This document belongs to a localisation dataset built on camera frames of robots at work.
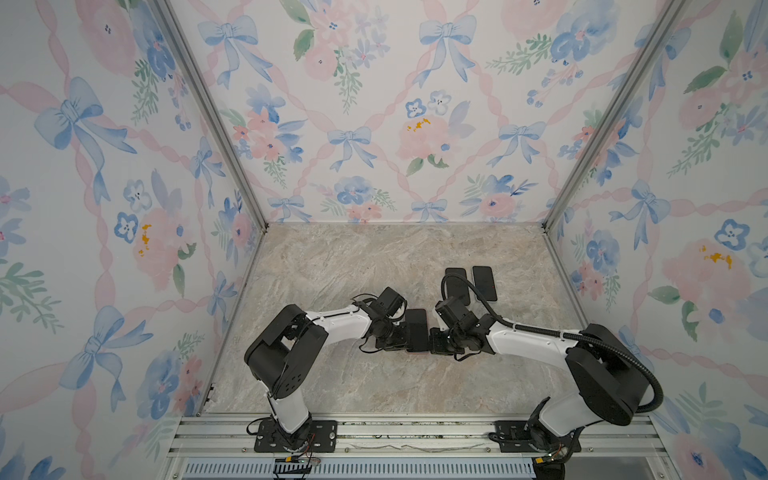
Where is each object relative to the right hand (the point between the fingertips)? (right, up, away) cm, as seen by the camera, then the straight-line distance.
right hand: (424, 345), depth 88 cm
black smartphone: (+23, +17, +16) cm, 33 cm away
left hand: (-3, 0, 0) cm, 3 cm away
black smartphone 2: (-3, +6, -4) cm, 8 cm away
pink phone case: (-3, +6, -4) cm, 8 cm away
